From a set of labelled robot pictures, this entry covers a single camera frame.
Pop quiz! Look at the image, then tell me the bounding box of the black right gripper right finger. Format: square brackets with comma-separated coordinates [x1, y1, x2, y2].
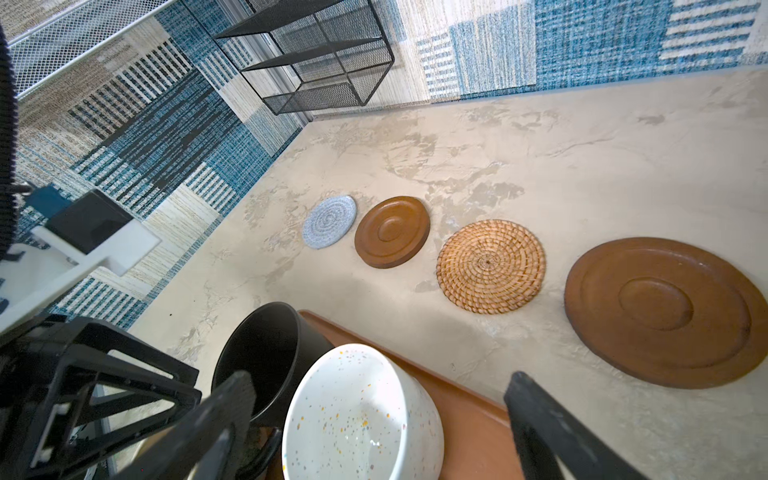
[504, 371, 645, 479]

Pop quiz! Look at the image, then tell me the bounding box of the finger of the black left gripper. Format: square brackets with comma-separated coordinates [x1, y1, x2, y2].
[1, 315, 201, 479]

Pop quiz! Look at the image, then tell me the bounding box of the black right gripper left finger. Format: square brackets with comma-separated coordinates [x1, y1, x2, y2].
[116, 371, 256, 479]

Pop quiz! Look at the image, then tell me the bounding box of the black wire shelf rack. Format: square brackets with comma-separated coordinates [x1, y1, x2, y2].
[215, 1, 395, 115]

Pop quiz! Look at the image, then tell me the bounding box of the black mug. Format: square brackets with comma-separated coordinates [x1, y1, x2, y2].
[212, 302, 333, 427]

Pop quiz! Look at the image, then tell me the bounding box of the large brown wooden coaster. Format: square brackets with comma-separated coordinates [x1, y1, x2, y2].
[564, 237, 767, 389]

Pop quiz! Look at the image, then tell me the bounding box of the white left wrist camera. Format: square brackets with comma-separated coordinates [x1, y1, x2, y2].
[1, 190, 161, 333]

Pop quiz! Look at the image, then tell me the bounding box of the white speckled mug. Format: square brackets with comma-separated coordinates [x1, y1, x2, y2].
[281, 344, 444, 479]

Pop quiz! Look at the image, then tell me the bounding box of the brown plastic serving tray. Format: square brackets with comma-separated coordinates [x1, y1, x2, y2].
[300, 310, 522, 479]

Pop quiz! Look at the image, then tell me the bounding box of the grey-blue woven coaster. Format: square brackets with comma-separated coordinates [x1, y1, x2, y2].
[302, 195, 357, 250]

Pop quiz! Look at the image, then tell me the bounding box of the woven rattan coaster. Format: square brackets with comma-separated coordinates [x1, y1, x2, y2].
[436, 219, 546, 314]

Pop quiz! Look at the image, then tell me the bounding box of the white mesh wall basket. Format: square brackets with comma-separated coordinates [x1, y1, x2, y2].
[8, 0, 172, 99]

